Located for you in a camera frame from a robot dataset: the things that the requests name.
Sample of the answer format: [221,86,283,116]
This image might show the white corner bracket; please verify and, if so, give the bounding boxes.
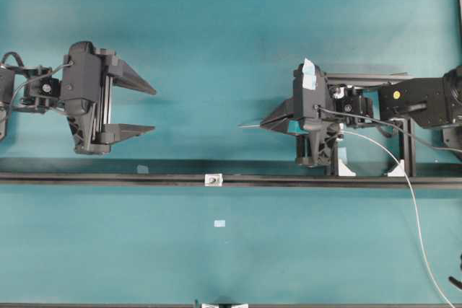
[386,159,406,177]
[337,158,357,177]

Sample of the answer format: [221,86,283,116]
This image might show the silver metal fitting on rail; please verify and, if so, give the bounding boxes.
[204,173,224,187]

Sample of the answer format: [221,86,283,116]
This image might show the clear tape piece near rail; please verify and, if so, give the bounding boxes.
[136,164,149,174]

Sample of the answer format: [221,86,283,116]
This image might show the black vertical post top right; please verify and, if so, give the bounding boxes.
[453,0,462,67]

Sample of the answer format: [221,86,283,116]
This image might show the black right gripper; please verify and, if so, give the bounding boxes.
[260,62,339,167]

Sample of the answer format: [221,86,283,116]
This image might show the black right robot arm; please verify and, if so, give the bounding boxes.
[258,60,461,167]

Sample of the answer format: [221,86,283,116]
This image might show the black rail at bottom edge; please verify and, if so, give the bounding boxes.
[1,302,450,308]

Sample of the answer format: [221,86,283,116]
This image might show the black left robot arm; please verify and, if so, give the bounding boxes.
[1,41,156,155]

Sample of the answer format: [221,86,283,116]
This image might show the white corner bracket left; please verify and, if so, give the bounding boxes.
[337,158,357,177]

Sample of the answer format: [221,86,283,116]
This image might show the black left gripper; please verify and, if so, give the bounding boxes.
[59,41,157,155]

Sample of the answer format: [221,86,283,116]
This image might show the white corner bracket right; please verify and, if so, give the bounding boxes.
[386,159,406,177]

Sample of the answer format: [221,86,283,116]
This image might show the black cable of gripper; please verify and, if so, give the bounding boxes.
[313,105,462,152]
[0,51,75,121]

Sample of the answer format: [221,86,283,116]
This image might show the black frame wire stand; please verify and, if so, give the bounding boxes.
[326,72,417,177]

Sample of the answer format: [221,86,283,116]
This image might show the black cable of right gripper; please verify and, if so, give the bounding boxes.
[313,105,462,152]

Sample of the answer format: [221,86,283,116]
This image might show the black cable right edge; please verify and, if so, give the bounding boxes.
[448,250,462,289]

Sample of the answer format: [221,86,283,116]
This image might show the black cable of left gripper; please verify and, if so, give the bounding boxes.
[0,51,75,121]

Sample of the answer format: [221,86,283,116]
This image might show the long black aluminium rail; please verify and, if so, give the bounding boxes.
[1,157,461,190]

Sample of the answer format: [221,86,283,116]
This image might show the thin grey steel wire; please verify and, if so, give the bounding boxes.
[237,124,456,308]

